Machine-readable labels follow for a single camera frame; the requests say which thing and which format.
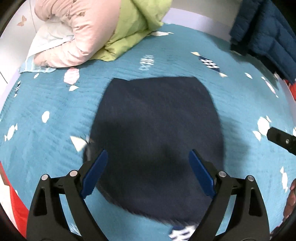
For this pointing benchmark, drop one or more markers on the red cat cushion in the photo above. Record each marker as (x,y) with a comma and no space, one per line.
(292,88)

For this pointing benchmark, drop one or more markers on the white bed frame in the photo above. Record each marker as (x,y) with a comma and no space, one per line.
(197,22)

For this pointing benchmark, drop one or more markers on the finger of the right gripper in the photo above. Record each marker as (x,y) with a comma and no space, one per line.
(282,139)

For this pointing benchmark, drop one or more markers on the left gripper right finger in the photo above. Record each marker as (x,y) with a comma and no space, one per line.
(236,212)

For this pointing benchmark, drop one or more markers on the person's right hand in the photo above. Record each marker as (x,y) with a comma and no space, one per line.
(290,204)

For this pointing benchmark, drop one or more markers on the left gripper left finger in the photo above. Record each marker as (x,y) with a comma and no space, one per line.
(58,210)

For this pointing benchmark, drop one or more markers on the navy yellow puffer jacket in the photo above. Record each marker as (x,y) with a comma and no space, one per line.
(265,29)

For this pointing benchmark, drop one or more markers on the dark denim jacket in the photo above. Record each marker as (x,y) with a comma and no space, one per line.
(148,127)

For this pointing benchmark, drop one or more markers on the teal quilted bed cover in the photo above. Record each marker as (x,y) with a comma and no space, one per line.
(47,118)

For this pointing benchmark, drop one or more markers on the green pink folded duvet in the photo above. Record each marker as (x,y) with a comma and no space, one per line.
(103,30)

